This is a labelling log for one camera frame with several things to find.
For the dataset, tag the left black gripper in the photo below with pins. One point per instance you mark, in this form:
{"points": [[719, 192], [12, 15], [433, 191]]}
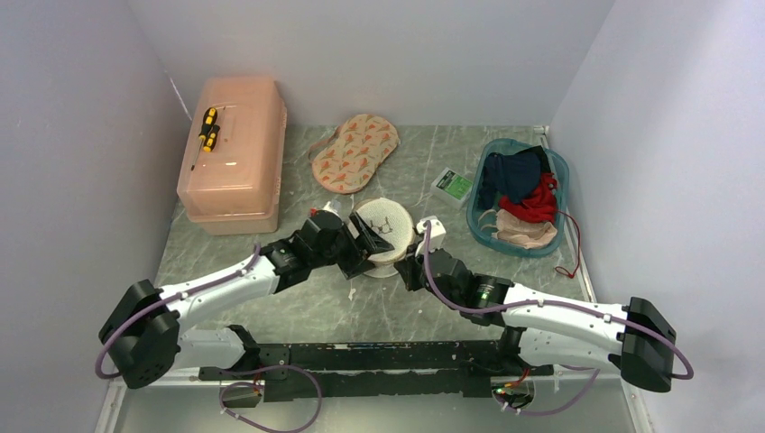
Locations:
{"points": [[371, 242]]}

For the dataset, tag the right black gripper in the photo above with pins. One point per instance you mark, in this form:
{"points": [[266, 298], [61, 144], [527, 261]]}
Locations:
{"points": [[408, 268]]}

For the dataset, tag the white mesh laundry bag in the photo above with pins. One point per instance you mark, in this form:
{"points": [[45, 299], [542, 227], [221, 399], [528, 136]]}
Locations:
{"points": [[393, 223]]}

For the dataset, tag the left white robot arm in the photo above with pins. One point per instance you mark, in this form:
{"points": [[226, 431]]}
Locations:
{"points": [[153, 330]]}

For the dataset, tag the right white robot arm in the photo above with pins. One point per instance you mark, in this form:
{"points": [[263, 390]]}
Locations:
{"points": [[634, 340]]}

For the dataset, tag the patterned beige oven mitt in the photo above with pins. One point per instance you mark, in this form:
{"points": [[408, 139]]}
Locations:
{"points": [[345, 162]]}

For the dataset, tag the beige pink cloth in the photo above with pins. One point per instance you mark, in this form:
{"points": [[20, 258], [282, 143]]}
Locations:
{"points": [[526, 235]]}

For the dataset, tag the green white small box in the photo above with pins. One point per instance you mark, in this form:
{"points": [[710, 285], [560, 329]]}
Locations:
{"points": [[452, 188]]}

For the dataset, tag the red cloth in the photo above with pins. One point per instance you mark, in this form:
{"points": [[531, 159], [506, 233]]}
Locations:
{"points": [[540, 206]]}

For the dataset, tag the navy blue cloth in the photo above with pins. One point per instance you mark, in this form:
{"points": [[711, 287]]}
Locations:
{"points": [[514, 176]]}

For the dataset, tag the pink plastic storage box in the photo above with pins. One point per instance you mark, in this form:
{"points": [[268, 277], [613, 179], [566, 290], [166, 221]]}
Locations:
{"points": [[235, 189]]}

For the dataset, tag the yellow black screwdriver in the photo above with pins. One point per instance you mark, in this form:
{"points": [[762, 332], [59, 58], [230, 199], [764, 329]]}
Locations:
{"points": [[207, 141], [209, 120]]}

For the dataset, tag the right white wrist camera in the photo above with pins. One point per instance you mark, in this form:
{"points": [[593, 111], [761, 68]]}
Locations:
{"points": [[431, 234]]}

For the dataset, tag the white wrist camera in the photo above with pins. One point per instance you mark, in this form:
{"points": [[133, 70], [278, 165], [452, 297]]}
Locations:
{"points": [[431, 234], [333, 206]]}

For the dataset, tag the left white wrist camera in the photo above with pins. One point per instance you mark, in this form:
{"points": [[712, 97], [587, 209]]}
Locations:
{"points": [[333, 206]]}

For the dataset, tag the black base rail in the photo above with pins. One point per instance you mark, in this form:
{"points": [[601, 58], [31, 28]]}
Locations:
{"points": [[470, 369]]}

